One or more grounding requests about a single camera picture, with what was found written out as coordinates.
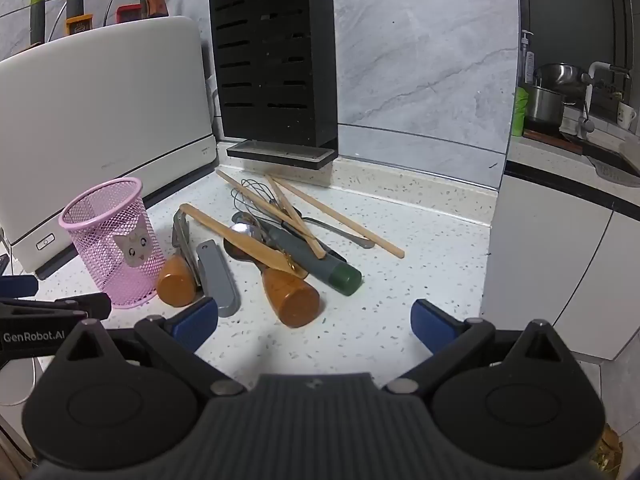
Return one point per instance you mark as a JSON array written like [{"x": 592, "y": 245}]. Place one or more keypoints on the orange cutting board tab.
[{"x": 79, "y": 25}]

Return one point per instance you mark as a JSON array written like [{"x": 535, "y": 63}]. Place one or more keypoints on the white base cabinet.
[{"x": 550, "y": 260}]

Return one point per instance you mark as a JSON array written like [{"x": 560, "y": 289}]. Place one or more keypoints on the pink mesh cup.
[{"x": 100, "y": 270}]

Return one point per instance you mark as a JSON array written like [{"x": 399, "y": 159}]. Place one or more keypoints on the steel pot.
[{"x": 547, "y": 105}]

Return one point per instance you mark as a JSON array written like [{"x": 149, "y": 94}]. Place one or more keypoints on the red cutting board tab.
[{"x": 130, "y": 12}]

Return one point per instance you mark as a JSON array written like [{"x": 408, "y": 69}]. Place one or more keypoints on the white mug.
[{"x": 626, "y": 115}]

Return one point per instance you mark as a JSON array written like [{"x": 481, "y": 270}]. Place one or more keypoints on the white countertop appliance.
[{"x": 100, "y": 110}]

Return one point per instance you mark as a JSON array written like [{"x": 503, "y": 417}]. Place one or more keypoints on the sink faucet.
[{"x": 600, "y": 66}]

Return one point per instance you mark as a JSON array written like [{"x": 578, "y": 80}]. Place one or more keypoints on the black knife block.
[{"x": 300, "y": 85}]

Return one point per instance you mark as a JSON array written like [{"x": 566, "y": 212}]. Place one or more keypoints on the bamboo spatula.
[{"x": 225, "y": 230}]

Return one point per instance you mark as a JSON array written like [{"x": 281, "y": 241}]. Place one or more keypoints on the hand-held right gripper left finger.
[{"x": 192, "y": 322}]

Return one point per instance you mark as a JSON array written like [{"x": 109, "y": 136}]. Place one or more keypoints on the wooden cutting board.
[{"x": 550, "y": 141}]

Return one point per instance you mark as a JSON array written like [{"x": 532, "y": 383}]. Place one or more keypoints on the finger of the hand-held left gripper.
[
  {"x": 85, "y": 306},
  {"x": 17, "y": 287}
]

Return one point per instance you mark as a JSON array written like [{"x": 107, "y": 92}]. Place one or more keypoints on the green bottle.
[{"x": 519, "y": 110}]

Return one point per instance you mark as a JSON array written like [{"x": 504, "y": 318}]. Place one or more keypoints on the gold package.
[{"x": 607, "y": 447}]

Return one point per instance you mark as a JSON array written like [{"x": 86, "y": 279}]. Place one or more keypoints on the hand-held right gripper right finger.
[{"x": 435, "y": 327}]

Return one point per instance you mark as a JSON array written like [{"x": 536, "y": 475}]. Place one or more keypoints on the grey peeler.
[{"x": 217, "y": 280}]

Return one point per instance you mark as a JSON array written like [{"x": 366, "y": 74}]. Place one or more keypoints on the metal tongs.
[{"x": 247, "y": 227}]

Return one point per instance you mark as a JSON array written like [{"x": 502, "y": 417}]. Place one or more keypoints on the soap dispenser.
[{"x": 527, "y": 65}]

